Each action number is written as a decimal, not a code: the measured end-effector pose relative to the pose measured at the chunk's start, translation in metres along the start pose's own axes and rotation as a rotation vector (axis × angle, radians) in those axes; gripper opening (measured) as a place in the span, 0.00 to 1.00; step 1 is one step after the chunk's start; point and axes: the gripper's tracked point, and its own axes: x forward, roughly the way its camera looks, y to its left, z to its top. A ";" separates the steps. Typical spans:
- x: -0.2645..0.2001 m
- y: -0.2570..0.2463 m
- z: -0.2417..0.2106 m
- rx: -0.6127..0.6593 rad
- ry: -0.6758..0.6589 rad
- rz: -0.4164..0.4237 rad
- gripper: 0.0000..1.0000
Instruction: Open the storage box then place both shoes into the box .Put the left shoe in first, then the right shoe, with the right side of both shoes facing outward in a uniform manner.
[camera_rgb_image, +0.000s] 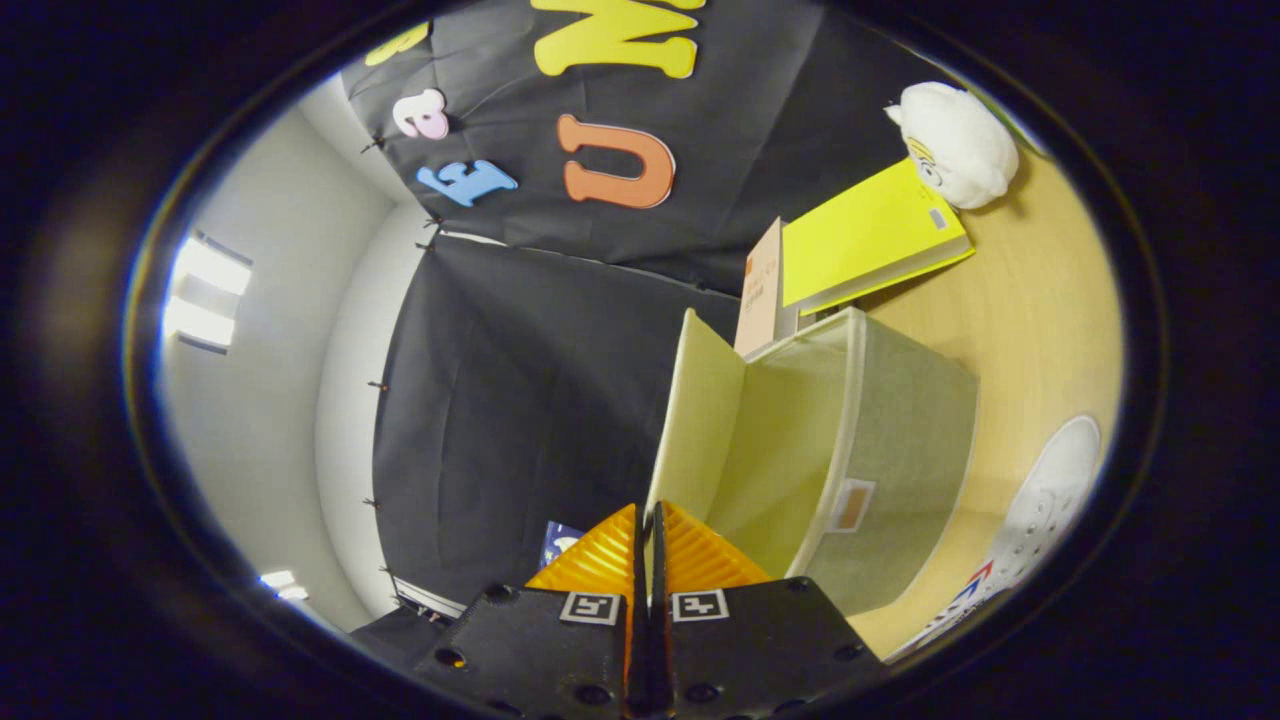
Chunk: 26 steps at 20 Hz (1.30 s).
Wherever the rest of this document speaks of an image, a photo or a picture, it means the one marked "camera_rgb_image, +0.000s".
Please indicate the ceiling light panel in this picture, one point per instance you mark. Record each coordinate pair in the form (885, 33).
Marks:
(205, 295)
(285, 585)

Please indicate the beige book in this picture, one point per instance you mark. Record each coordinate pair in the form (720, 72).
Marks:
(762, 290)

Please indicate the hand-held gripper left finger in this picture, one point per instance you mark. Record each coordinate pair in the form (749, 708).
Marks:
(530, 650)

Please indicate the white shoe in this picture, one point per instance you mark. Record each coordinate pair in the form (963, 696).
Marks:
(1050, 500)

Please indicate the grey-green fabric storage box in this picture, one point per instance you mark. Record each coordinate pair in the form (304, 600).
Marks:
(890, 450)

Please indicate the yellow book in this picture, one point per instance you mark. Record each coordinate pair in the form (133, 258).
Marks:
(860, 235)

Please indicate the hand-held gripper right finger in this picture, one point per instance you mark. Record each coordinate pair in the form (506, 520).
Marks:
(760, 650)

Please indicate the blue printed poster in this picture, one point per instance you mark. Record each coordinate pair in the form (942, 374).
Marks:
(560, 542)

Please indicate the storage box lid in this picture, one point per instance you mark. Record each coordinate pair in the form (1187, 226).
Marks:
(700, 420)

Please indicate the white plush toy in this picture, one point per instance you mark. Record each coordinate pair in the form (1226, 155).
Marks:
(960, 145)

